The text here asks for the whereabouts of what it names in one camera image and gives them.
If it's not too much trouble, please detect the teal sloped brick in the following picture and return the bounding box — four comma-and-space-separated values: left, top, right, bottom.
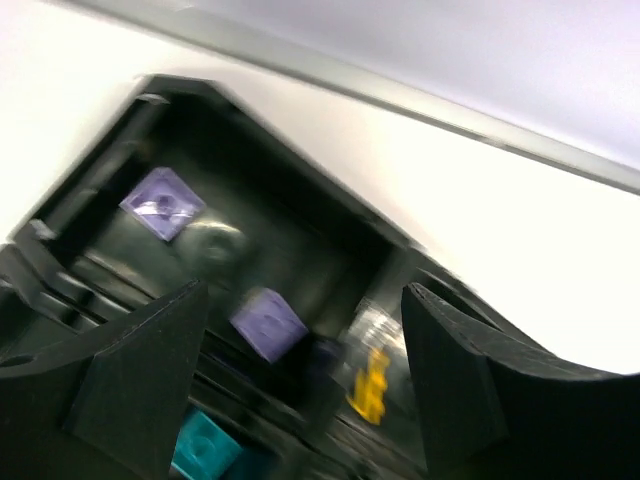
171, 409, 242, 480

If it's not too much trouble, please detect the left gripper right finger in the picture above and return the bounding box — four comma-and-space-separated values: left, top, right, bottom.
401, 283, 639, 479

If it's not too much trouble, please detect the purple square brick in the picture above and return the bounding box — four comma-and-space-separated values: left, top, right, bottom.
230, 288, 308, 363

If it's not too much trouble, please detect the black four-compartment tray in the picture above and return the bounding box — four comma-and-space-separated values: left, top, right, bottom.
0, 74, 501, 480

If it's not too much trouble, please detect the orange boat-shaped brick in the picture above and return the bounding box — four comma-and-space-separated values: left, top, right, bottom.
346, 348, 390, 425

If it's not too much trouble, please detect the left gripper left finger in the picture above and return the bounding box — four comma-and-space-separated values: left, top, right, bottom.
1, 281, 208, 479

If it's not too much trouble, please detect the purple sloped brick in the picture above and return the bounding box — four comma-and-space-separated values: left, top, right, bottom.
119, 167, 205, 242

